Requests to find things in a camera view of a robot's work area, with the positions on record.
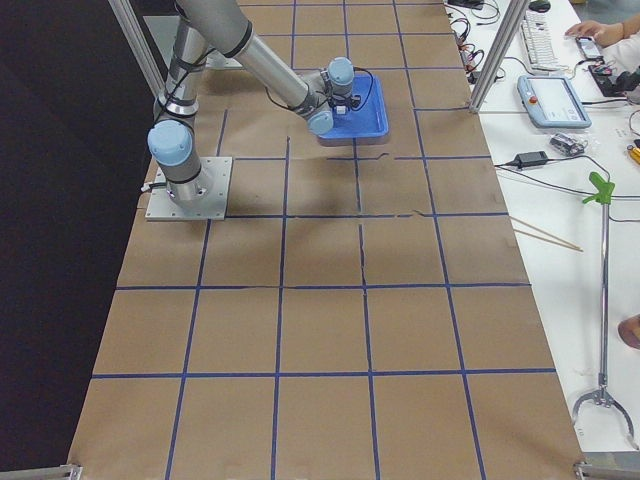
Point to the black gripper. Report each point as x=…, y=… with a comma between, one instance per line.
x=345, y=108

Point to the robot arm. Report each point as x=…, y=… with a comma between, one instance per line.
x=221, y=26

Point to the blue plastic tray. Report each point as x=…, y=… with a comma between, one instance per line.
x=367, y=126

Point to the person's hand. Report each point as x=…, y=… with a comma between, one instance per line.
x=603, y=34

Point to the black power adapter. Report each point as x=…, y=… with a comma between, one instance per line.
x=530, y=159

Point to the white keyboard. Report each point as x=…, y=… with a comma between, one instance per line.
x=536, y=39

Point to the brown paper table cover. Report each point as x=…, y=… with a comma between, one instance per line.
x=363, y=312

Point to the teach pendant tablet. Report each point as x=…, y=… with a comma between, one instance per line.
x=551, y=102

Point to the wooden chopsticks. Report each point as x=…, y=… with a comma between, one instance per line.
x=530, y=230

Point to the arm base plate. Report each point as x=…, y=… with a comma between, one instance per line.
x=204, y=198

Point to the aluminium frame post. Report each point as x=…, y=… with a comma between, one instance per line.
x=508, y=28

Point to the green handled reacher grabber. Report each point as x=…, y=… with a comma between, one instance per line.
x=600, y=396

